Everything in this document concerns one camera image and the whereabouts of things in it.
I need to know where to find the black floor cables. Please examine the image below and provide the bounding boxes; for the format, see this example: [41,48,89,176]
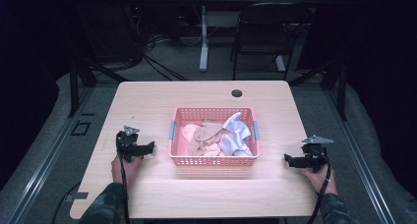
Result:
[129,33,191,83]

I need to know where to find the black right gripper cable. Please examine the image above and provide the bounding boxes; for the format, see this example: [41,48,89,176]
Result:
[306,163,332,224]

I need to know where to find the grey tape strip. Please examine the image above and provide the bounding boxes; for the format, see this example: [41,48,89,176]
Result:
[65,192,89,202]

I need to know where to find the pink plastic basket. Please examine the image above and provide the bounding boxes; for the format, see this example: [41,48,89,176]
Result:
[167,106,262,168]

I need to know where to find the beige sock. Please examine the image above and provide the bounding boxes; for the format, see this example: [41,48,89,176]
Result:
[188,119,227,157]

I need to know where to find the pink sock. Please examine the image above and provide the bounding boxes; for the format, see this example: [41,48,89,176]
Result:
[180,123,200,143]

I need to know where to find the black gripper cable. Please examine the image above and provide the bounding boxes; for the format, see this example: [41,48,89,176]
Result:
[306,163,332,224]
[117,154,132,224]

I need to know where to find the person's right hand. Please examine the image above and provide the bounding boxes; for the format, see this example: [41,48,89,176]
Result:
[298,164,339,196]

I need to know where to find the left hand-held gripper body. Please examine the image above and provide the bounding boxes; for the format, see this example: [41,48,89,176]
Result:
[115,125,146,163]

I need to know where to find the person's left hand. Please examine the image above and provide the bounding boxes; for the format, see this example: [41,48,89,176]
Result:
[110,154,143,187]

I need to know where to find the white desk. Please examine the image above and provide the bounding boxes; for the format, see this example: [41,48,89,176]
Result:
[180,0,325,73]

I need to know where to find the black metal stand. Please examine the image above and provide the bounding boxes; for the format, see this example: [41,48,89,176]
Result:
[67,50,131,119]
[288,58,349,122]

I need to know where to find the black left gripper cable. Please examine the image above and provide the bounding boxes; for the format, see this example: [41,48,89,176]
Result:
[117,154,132,224]

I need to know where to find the black folding chair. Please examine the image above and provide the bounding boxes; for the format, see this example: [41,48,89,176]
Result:
[229,0,314,83]

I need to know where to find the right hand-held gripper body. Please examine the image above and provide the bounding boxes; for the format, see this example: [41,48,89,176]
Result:
[300,134,334,174]

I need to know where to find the black tape square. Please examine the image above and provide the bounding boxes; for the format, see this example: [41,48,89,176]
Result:
[70,120,92,138]

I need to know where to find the lavender sock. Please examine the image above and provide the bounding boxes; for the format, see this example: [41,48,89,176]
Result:
[217,111,254,157]

